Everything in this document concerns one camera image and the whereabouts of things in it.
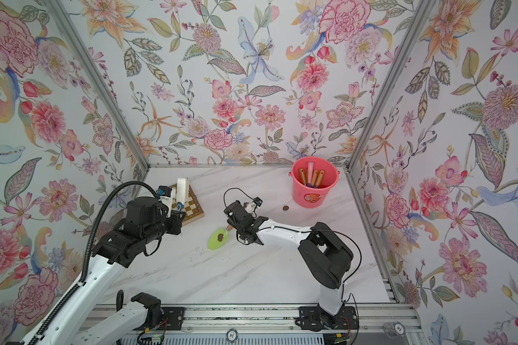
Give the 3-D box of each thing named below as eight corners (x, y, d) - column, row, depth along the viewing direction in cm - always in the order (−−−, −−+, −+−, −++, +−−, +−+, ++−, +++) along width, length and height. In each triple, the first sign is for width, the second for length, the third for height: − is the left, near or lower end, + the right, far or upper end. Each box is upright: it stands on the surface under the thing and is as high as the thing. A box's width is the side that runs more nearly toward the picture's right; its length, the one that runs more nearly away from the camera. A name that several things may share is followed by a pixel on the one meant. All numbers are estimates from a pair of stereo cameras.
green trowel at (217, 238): (209, 249, 91) (207, 245, 88) (211, 232, 97) (210, 228, 93) (227, 249, 92) (226, 245, 88) (228, 232, 97) (227, 228, 93)
